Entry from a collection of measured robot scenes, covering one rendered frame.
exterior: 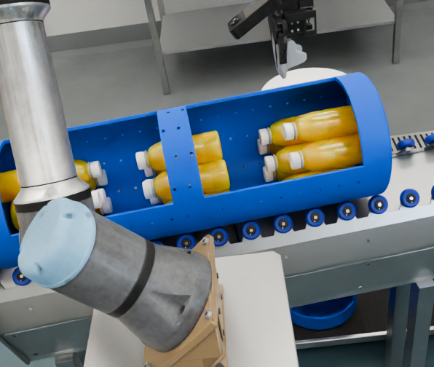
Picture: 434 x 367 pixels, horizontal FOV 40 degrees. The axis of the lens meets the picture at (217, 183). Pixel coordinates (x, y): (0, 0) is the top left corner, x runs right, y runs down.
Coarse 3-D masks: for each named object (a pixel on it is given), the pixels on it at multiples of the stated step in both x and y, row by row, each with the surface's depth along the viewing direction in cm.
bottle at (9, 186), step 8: (0, 176) 128; (8, 176) 128; (16, 176) 127; (0, 184) 127; (8, 184) 127; (16, 184) 127; (0, 192) 127; (8, 192) 127; (16, 192) 128; (8, 200) 129
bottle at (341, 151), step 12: (312, 144) 130; (324, 144) 129; (336, 144) 129; (348, 144) 129; (300, 156) 130; (312, 156) 129; (324, 156) 128; (336, 156) 129; (348, 156) 129; (360, 156) 129; (312, 168) 130; (324, 168) 130
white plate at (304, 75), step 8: (288, 72) 176; (296, 72) 175; (304, 72) 175; (312, 72) 174; (320, 72) 174; (328, 72) 173; (336, 72) 172; (272, 80) 174; (280, 80) 173; (288, 80) 172; (296, 80) 172; (304, 80) 171; (312, 80) 170; (264, 88) 170; (272, 88) 170
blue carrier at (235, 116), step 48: (240, 96) 132; (288, 96) 141; (336, 96) 145; (0, 144) 127; (96, 144) 143; (144, 144) 145; (192, 144) 122; (240, 144) 148; (384, 144) 123; (192, 192) 122; (240, 192) 123; (288, 192) 125; (336, 192) 128; (0, 240) 121
